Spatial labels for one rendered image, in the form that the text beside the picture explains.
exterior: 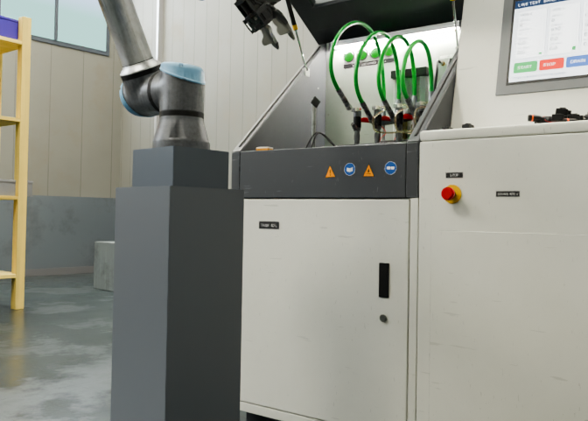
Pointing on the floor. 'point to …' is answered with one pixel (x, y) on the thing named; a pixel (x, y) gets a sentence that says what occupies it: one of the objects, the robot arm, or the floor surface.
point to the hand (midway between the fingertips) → (285, 40)
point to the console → (502, 246)
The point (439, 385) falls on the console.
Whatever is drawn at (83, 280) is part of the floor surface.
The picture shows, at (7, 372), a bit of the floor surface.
